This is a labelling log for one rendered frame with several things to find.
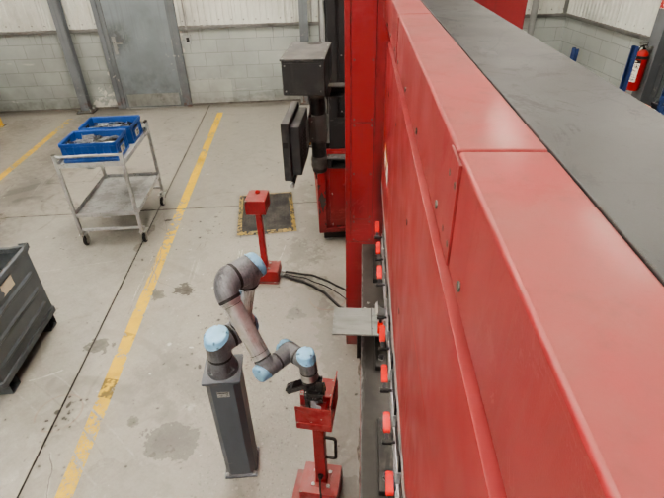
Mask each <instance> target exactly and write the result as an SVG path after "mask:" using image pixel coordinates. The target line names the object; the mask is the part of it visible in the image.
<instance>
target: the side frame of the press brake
mask: <svg viewBox="0 0 664 498"><path fill-rule="evenodd" d="M474 1H475V2H477V3H479V4H480V5H482V6H484V7H485V8H487V9H489V10H490V11H492V12H494V13H495V14H497V15H498V16H500V17H502V18H503V19H505V20H507V21H508V22H510V23H512V24H513V25H515V26H517V27H518V28H520V29H523V24H524V19H525V14H526V8H527V3H528V0H474ZM344 32H345V191H346V308H361V286H362V244H376V243H377V242H380V244H381V238H380V239H374V236H376V233H375V222H376V221H379V234H378V236H381V234H382V224H383V210H382V196H381V175H382V151H383V126H384V101H385V76H386V52H387V42H390V37H389V33H388V29H387V25H386V21H385V18H384V0H344Z"/></svg>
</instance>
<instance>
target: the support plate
mask: <svg viewBox="0 0 664 498"><path fill-rule="evenodd" d="M378 322H379V320H377V317H376V316H375V308H372V328H373V329H371V309H370V308H342V307H334V318H333V331H332V335H343V336H379V334H378V333H377V323H378Z"/></svg>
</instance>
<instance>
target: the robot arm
mask: <svg viewBox="0 0 664 498"><path fill-rule="evenodd" d="M266 273H267V268H266V265H265V263H264V262H263V260H262V259H261V258H260V257H259V256H258V255H257V254H256V253H254V252H249V253H247V254H244V255H243V256H241V257H240V258H238V259H236V260H234V261H232V262H230V263H228V264H226V265H224V266H222V267H221V268H220V269H219V270H218V271H217V273H216V275H215V277H214V282H213V290H214V296H215V299H216V301H217V303H218V305H219V306H220V307H222V308H224V310H225V312H226V314H227V315H228V317H229V322H228V323H226V324H225V325H217V326H216V325H214V326H212V327H210V328H209V329H208V330H207V331H206V333H205V335H204V346H205V349H206V353H207V375H208V377H209V378H211V379H213V380H226V379H229V378H231V377H233V376H234V375H235V374H236V373H237V371H238V367H239V366H238V361H237V359H236V358H235V356H234V355H233V354H232V349H234V348H235V347H236V346H238V345H239V344H241V343H242V342H243V344H244V346H245V348H246V349H247V351H248V353H249V355H250V357H251V358H252V360H253V362H254V364H255V366H254V368H253V369H252V372H253V375H254V377H256V379H257V380H259V381H260V382H264V381H266V380H267V379H269V378H270V377H272V376H273V375H274V374H276V373H277V372H279V371H280V370H281V369H283V368H284V367H285V366H287V365H288V364H289V363H293V364H294V365H296V366H298V367H299V372H300V377H301V379H299V380H296V381H292V382H289V383H288V384H287V387H286V393H287V394H291V393H294V392H298V391H301V390H303V391H304V400H305V406H306V407H307V408H316V409H321V406H319V405H317V403H323V395H325V391H326V387H325V382H322V380H323V375H318V369H317V363H316V356H315V353H314V350H313V349H312V348H311V347H306V346H304V347H300V346H299V345H297V344H296V343H295V342H293V341H291V340H289V339H282V340H281V341H280V343H279V344H278V345H277V347H276V352H274V353H273V354H271V353H270V351H269V350H268V348H267V346H266V344H265V342H264V340H263V339H262V337H261V335H260V333H259V331H258V330H259V322H258V319H257V317H256V316H255V315H254V314H253V313H252V311H253V302H254V294H255V289H256V288H257V287H258V285H259V283H260V278H261V277H264V275H266ZM324 387H325V388H324Z"/></svg>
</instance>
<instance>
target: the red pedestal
mask: <svg viewBox="0 0 664 498"><path fill-rule="evenodd" d="M244 205H245V212H246V214H255V215H256V223H257V231H258V239H259V247H260V255H261V259H262V260H263V262H264V263H265V265H266V268H267V273H266V275H264V277H261V278H260V283H259V284H274V285H278V284H279V283H280V272H281V268H282V265H281V261H268V255H267V246H266V238H265V229H264V221H263V215H266V214H267V211H268V208H269V205H270V195H269V190H249V192H248V194H247V196H246V199H245V201H244Z"/></svg>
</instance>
